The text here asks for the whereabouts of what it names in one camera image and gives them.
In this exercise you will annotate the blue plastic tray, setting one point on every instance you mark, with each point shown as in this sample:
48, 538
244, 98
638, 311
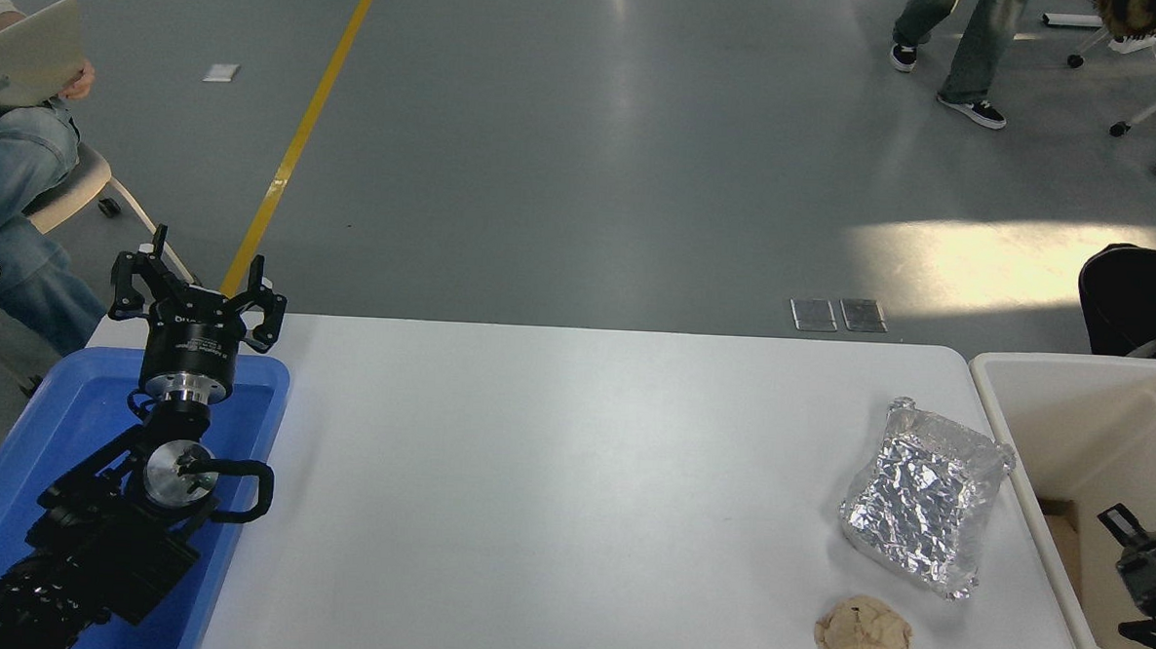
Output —
67, 409

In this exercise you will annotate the pale chair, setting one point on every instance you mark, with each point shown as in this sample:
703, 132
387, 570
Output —
77, 186

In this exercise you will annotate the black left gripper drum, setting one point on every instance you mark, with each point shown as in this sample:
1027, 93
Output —
190, 342

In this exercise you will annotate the large pale bin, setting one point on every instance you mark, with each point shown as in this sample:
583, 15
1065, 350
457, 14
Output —
1071, 424

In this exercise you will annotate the foil tray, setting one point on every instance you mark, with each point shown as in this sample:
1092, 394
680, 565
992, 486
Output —
922, 496

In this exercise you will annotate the silver laptop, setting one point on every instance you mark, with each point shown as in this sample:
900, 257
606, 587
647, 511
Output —
24, 56

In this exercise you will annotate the white floor bar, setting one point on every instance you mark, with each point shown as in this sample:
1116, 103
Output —
1074, 19

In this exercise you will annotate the metal floor plate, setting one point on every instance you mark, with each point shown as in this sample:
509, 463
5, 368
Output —
814, 314
863, 316

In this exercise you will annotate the crumpled tan paper ball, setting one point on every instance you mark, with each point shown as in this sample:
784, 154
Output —
865, 637

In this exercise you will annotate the person's hand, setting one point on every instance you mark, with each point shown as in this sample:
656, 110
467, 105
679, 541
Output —
79, 81

